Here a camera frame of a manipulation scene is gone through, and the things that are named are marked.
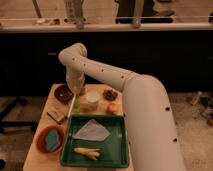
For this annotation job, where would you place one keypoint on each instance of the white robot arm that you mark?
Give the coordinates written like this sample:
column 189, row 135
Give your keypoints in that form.
column 151, row 129

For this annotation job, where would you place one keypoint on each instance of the small brown snack bowl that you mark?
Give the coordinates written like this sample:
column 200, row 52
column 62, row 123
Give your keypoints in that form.
column 110, row 95

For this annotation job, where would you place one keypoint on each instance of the dark purple bowl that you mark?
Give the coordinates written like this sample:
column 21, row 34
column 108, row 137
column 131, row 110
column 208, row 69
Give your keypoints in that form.
column 63, row 94

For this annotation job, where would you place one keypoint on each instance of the orange bowl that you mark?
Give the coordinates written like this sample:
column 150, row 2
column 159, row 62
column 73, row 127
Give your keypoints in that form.
column 40, row 139

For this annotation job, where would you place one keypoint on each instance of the white cup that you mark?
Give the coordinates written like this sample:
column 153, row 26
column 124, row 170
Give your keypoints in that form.
column 92, row 98

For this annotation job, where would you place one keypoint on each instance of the orange fruit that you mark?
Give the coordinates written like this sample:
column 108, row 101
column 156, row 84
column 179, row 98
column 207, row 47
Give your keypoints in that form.
column 112, row 108

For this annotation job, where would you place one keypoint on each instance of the dark metal can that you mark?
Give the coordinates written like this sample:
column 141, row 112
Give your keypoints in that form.
column 83, row 90

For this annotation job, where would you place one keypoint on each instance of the light green cup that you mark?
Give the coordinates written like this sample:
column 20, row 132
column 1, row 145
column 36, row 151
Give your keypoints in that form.
column 76, row 107

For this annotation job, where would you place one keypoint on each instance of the grey folded cloth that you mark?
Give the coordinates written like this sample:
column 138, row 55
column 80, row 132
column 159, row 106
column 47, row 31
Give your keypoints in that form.
column 92, row 131

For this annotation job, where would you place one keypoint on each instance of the small wooden box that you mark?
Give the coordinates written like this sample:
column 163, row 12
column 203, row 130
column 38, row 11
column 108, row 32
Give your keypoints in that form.
column 57, row 117

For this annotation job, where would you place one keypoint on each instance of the green plastic tray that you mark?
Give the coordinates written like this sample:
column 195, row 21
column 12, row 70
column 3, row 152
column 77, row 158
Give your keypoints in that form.
column 113, row 150

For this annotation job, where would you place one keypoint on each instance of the yellow corn cob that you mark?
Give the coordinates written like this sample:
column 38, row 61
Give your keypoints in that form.
column 92, row 154

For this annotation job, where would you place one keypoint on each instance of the blue sponge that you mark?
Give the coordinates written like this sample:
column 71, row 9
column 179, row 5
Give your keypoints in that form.
column 52, row 140

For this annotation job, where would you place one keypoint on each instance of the black office chair base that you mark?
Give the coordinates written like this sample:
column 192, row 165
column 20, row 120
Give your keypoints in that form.
column 9, row 118

